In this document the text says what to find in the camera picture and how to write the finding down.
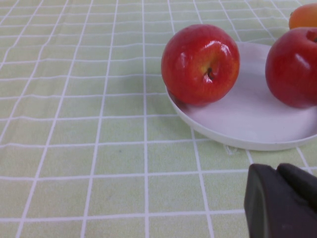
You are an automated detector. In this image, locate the red apple with stem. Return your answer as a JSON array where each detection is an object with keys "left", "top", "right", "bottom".
[{"left": 160, "top": 24, "right": 241, "bottom": 107}]

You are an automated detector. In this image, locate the white round plate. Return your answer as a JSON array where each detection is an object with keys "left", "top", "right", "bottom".
[{"left": 164, "top": 41, "right": 317, "bottom": 151}]

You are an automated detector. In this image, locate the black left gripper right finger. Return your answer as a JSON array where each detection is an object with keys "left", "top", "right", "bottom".
[{"left": 276, "top": 163, "right": 317, "bottom": 213}]

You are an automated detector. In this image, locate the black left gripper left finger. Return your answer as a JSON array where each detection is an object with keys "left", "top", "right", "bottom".
[{"left": 244, "top": 163, "right": 317, "bottom": 238}]

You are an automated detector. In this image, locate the orange mango with green end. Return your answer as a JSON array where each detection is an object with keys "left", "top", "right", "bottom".
[{"left": 288, "top": 2, "right": 317, "bottom": 30}]

